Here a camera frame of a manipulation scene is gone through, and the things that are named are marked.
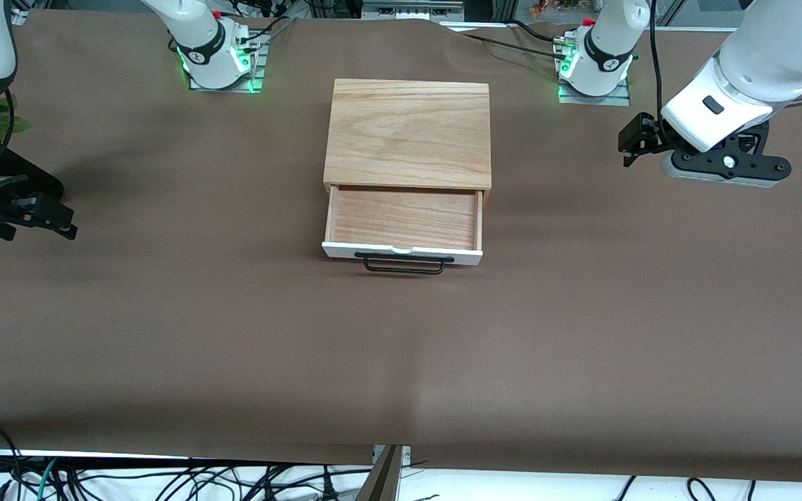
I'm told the wooden drawer with white front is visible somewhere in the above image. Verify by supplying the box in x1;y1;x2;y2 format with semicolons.
322;184;485;268

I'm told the black metal drawer handle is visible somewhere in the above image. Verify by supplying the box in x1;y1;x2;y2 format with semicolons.
354;252;456;276

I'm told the light wooden drawer cabinet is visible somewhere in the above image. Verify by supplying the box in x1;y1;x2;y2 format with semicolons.
322;79;493;204

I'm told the black cylindrical vase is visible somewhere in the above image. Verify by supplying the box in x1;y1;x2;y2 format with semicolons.
0;145;65;204

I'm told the brown table mat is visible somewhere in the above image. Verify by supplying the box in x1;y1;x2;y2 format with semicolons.
0;8;802;484

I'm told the aluminium profile bar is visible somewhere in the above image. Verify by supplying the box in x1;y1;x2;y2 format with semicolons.
356;444;413;501

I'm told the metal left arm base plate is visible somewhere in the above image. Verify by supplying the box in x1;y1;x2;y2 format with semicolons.
557;75;632;107

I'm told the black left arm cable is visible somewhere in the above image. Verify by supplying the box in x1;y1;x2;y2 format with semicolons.
647;0;672;140

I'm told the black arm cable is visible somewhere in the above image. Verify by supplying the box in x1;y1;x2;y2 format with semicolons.
0;87;19;169
647;0;672;140

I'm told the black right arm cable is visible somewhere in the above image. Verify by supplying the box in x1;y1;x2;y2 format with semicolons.
0;87;19;169

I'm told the black base cable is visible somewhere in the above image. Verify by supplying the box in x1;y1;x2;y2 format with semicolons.
508;19;566;45
237;14;299;51
462;31;573;61

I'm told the teal cable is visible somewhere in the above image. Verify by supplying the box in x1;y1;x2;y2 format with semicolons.
33;459;62;501

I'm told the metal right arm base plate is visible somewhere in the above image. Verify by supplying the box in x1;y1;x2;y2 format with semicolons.
187;29;267;94

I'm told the grey metal frame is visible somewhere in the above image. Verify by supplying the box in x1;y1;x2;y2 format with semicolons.
361;0;465;22

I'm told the black cable bundle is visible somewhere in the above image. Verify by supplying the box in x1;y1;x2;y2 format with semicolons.
0;421;374;501

